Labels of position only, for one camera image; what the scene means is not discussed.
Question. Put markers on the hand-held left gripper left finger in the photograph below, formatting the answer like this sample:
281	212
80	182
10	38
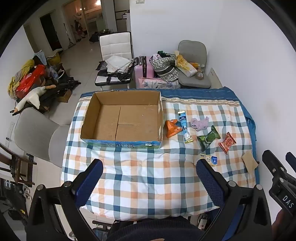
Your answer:
90	179

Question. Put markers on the pink and purple cloth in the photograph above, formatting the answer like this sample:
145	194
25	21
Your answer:
200	124

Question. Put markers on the small white and blue packet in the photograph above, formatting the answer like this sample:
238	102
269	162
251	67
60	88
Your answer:
209	160

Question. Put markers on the black and white patterned bag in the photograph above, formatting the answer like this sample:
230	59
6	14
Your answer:
165	69

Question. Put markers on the yellow and white bag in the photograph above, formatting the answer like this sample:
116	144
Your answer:
186	67

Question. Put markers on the person's dark clothing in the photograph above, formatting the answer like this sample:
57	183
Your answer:
152	229

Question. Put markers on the grey fabric chair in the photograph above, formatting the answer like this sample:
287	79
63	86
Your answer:
34	134
193	47

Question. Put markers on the white and blue tube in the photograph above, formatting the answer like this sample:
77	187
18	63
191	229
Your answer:
184	125

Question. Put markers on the brown paper packet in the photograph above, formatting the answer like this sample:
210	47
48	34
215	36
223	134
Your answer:
249	162

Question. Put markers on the red plastic bag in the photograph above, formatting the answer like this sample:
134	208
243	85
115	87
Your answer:
30	80

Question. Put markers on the tape roll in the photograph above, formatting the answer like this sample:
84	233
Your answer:
199	75

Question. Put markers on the orange snack packet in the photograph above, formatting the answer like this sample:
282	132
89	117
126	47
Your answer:
173	128

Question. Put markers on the person's right forearm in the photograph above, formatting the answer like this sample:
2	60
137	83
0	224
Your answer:
283	223

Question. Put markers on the plaid blanket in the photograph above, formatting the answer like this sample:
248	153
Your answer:
148	176

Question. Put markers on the silver foil bags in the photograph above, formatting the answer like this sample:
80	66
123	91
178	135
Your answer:
119	63

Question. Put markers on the white goose plush toy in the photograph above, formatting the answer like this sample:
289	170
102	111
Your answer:
32	97

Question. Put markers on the open cardboard box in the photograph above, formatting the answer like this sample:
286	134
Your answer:
129	120

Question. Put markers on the white padded chair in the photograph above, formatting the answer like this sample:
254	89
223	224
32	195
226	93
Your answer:
115	45

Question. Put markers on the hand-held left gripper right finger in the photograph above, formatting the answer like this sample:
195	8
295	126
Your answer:
210	183

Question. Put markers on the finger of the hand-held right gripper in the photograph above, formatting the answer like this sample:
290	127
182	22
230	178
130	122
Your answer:
291	160
272	162

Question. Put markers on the pink suitcase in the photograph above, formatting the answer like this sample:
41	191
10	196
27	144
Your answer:
144	68

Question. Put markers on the dark wooden chair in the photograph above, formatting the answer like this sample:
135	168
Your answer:
16	165

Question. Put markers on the green snack packet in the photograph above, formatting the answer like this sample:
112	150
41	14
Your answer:
208	138

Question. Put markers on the red snack packet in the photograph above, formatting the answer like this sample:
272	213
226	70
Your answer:
227	142

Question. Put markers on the yellow cloth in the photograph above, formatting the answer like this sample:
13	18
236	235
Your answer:
15	84

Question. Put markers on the floral pink bag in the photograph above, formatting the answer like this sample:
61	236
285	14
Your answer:
159	83

